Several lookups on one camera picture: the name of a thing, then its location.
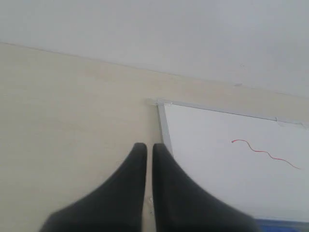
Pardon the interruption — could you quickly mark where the blue cloth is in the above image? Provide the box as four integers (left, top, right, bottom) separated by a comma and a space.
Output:
255, 219, 309, 232

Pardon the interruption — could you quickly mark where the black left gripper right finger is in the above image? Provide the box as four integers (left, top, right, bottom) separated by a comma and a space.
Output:
152, 144, 260, 232

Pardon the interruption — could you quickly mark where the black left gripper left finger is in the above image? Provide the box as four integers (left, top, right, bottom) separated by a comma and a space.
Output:
40, 143, 147, 232

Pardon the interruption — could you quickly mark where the white board with metal frame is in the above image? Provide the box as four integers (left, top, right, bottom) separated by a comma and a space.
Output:
150, 99, 309, 222

